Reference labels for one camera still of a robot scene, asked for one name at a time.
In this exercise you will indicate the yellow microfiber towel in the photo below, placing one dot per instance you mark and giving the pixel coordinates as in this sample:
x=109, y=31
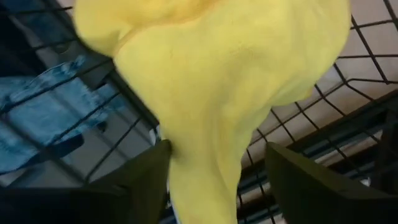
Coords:
x=202, y=93

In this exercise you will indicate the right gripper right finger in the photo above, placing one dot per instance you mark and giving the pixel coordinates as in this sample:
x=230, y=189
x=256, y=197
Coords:
x=326, y=199

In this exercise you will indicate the blue patterned cloth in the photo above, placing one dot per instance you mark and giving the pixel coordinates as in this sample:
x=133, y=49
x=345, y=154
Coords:
x=37, y=118

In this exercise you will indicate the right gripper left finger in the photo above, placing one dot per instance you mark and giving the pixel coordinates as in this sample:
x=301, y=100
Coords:
x=77, y=205

